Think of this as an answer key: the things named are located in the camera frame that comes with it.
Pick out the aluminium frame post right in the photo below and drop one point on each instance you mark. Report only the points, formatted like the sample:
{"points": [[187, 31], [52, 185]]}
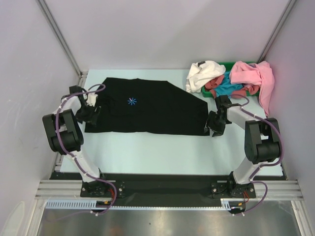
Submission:
{"points": [[277, 29]]}

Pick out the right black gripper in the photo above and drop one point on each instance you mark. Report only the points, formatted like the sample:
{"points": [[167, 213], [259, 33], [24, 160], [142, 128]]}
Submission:
{"points": [[218, 131]]}

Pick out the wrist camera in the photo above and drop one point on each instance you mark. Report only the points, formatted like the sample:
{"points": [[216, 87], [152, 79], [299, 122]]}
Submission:
{"points": [[223, 102], [86, 97]]}

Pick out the dusty red t shirt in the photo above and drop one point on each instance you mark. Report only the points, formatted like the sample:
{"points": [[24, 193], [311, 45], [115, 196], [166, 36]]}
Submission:
{"points": [[216, 82]]}

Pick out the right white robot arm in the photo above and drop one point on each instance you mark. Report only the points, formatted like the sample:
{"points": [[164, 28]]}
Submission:
{"points": [[263, 146]]}

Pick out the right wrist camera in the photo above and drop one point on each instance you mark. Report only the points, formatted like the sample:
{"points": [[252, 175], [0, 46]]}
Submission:
{"points": [[223, 102]]}

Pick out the aluminium frame post left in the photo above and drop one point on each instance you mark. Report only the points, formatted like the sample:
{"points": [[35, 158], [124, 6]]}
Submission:
{"points": [[47, 13]]}

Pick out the aluminium front rail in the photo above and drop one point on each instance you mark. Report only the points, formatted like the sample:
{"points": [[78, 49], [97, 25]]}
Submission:
{"points": [[278, 190]]}

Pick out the black t shirt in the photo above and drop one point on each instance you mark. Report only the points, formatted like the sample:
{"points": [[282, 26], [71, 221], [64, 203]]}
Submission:
{"points": [[157, 107]]}

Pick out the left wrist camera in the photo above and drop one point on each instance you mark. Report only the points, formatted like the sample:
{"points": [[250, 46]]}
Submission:
{"points": [[86, 97]]}

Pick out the pink t shirt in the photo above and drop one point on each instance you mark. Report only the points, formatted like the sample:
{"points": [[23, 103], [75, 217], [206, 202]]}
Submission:
{"points": [[258, 74]]}

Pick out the white t shirt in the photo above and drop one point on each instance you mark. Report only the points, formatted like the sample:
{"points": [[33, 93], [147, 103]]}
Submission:
{"points": [[201, 73]]}

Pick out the teal t shirt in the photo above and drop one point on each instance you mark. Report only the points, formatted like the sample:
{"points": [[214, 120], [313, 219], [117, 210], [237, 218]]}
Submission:
{"points": [[225, 87]]}

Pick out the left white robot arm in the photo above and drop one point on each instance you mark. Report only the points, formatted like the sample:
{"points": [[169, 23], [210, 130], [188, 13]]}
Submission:
{"points": [[65, 137]]}

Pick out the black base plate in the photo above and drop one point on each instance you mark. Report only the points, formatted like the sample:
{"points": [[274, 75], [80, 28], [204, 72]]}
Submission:
{"points": [[139, 190]]}

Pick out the white slotted cable duct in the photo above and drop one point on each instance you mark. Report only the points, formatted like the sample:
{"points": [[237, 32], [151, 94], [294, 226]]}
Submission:
{"points": [[71, 204]]}

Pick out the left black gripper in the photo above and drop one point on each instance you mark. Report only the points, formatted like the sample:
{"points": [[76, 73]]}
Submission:
{"points": [[91, 118]]}

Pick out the green plastic bin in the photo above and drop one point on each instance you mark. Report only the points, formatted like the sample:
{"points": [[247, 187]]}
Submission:
{"points": [[230, 81]]}

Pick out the aluminium frame post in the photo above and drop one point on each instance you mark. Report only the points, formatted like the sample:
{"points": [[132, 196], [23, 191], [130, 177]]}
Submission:
{"points": [[277, 29], [47, 13]]}

